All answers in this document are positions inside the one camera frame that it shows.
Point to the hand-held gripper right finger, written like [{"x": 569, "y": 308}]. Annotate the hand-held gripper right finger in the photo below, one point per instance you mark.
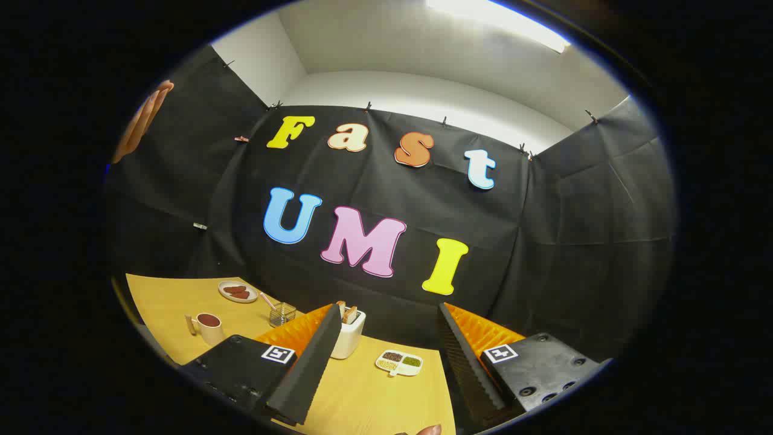
[{"x": 468, "y": 374}]

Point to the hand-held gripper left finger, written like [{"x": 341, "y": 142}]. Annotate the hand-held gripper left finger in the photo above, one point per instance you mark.
[{"x": 308, "y": 374}]

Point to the white toaster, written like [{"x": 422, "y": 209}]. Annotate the white toaster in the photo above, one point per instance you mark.
[{"x": 351, "y": 339}]

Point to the wooden table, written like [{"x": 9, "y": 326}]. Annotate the wooden table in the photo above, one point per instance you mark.
[{"x": 374, "y": 399}]

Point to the white divided seed dish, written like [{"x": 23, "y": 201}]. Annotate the white divided seed dish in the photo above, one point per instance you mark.
[{"x": 398, "y": 361}]

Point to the toast slice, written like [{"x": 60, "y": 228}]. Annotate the toast slice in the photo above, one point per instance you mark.
[
  {"x": 350, "y": 315},
  {"x": 340, "y": 309}
]

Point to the white round plate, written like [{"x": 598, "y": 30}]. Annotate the white round plate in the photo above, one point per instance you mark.
[{"x": 254, "y": 293}]

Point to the brown sausage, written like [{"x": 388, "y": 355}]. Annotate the brown sausage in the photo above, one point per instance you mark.
[
  {"x": 234, "y": 289},
  {"x": 241, "y": 295}
]

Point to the black backdrop cloth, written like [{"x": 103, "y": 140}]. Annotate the black backdrop cloth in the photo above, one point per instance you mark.
[{"x": 543, "y": 241}]

